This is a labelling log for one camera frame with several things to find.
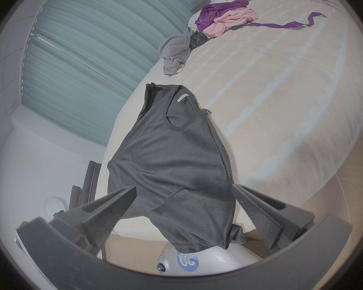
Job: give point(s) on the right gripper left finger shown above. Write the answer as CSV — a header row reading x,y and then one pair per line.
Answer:
x,y
99,219

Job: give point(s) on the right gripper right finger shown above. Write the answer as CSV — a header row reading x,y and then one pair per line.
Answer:
x,y
270,219

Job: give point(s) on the black T-shirt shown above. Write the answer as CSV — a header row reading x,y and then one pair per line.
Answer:
x,y
169,168

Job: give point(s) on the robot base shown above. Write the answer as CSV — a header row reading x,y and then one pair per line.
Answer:
x,y
223,261

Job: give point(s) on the bed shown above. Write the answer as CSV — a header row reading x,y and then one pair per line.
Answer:
x,y
290,86

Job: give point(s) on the black dressing table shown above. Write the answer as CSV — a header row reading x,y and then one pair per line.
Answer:
x,y
75,195

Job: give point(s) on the round white-framed mirror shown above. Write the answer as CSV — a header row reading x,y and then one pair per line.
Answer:
x,y
53,205

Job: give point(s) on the blue-green curtain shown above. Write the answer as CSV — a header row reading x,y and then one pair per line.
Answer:
x,y
75,95
118,29

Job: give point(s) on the grey garment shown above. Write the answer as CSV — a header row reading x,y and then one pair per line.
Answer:
x,y
175,50

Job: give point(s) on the black lace garment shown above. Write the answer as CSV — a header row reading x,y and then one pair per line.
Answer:
x,y
199,40

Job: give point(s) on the pink garment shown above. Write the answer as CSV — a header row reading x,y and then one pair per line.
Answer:
x,y
230,21

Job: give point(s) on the white printed pillow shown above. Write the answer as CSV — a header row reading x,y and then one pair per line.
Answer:
x,y
195,20

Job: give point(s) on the purple garment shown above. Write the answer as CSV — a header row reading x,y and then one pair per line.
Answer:
x,y
213,14

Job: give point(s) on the grey bedside table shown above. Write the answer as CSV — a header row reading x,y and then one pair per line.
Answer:
x,y
199,4

